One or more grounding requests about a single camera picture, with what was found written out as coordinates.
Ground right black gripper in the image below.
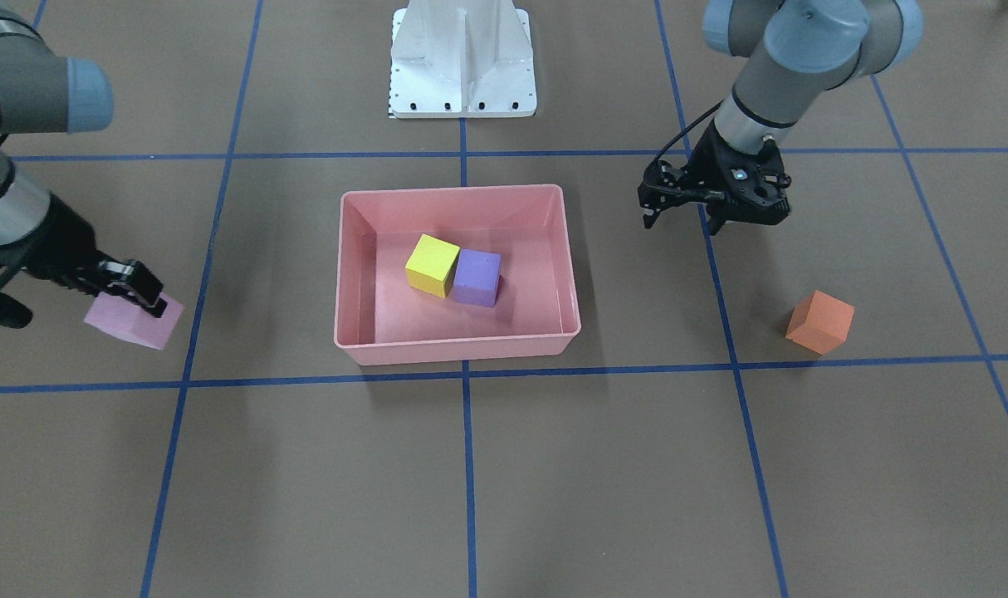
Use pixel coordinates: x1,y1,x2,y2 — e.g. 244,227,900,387
0,196,169,329

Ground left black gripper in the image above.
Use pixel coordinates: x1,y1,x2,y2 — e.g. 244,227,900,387
638,125,791,236

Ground pink foam block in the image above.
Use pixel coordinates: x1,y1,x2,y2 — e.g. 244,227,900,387
83,294,184,350

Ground orange foam block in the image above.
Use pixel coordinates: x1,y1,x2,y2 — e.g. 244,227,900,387
785,289,854,355

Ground purple foam block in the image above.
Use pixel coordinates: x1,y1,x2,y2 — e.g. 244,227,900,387
451,248,502,307

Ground yellow foam block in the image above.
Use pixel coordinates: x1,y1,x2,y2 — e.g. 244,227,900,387
404,234,461,298

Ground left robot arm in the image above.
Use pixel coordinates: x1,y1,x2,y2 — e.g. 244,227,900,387
638,1,924,235

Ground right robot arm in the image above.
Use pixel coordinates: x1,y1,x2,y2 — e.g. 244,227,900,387
0,1,169,329

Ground pink plastic bin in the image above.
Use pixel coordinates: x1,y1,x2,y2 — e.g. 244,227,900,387
334,184,581,366

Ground brown paper table cover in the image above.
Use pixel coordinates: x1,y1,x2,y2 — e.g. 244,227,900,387
0,1,1008,597

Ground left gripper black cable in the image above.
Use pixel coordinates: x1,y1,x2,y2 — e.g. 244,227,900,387
652,101,725,171

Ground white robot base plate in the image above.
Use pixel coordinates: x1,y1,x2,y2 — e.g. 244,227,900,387
388,1,538,119

